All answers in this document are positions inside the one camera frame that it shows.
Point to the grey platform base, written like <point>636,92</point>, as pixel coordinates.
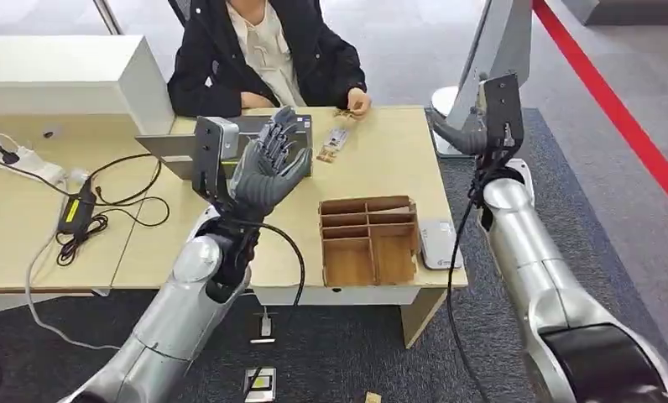
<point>628,11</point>

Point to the office chair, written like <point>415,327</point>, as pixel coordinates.
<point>179,10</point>

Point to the card with printed face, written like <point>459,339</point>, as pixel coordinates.
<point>337,139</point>
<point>326,154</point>

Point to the white desk partition box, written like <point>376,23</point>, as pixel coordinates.
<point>61,78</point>

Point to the brown printed card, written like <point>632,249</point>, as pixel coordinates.
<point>345,114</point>

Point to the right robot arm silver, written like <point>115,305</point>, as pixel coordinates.
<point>534,267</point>

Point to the metal pole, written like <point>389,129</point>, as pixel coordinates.
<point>108,16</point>

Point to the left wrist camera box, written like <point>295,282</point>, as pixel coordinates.
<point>214,150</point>

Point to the small wooden piece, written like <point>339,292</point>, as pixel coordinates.
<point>373,398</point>

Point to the pale wooden desk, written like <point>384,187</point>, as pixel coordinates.
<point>367,178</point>

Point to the black power adapter yellow label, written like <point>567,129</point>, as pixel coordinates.
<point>77,210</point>

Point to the floor socket plate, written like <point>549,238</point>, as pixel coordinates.
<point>260,384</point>

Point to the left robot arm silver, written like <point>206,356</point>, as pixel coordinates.
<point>173,322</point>

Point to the wooden card sorting box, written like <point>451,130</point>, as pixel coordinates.
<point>367,244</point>

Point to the black plug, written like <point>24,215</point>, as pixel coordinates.
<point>7,155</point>

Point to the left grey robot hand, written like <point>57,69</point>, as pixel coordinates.
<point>267,178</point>

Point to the white power strip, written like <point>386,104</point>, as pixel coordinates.
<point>31,162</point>

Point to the person's right hand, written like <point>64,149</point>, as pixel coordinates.
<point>256,100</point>

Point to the person's left hand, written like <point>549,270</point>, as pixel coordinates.
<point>359,103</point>

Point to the white card reader device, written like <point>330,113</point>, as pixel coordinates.
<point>439,244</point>

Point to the red floor tape strip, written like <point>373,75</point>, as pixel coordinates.
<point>617,111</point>

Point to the person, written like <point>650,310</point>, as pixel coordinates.
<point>211,66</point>

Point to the grey laptop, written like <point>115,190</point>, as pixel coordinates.
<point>167,149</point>

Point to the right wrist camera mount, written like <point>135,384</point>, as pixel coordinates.
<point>503,111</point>

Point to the floor socket with white plug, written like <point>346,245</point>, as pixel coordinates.
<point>264,327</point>

